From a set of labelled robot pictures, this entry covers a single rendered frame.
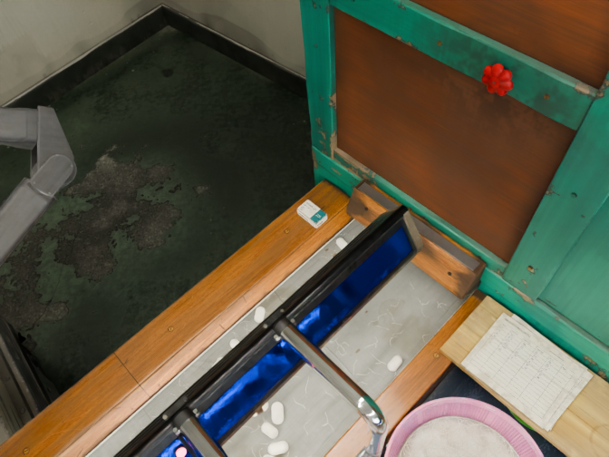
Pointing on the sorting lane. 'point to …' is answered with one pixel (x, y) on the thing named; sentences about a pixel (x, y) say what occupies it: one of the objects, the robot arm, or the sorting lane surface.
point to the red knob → (497, 79)
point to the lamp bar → (379, 235)
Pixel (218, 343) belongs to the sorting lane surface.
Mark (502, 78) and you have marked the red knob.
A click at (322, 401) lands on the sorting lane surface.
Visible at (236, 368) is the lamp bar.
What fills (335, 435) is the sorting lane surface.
